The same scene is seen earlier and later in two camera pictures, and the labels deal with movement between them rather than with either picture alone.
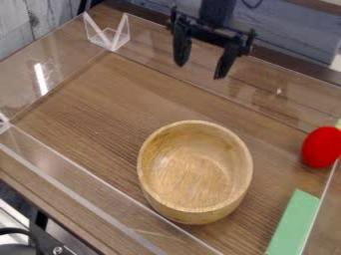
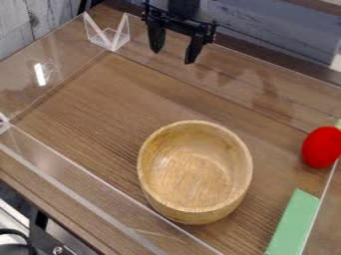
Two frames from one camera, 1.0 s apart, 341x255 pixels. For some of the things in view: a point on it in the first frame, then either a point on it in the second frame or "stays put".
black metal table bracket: x=43 y=243 stays put
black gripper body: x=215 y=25 to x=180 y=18
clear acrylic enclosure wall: x=200 y=143 stays put
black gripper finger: x=226 y=61 to x=192 y=49
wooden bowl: x=194 y=170 stays put
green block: x=290 y=231 stays put
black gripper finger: x=182 y=40 to x=158 y=32
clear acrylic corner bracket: x=106 y=37 stays put
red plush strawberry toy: x=321 y=146 stays put
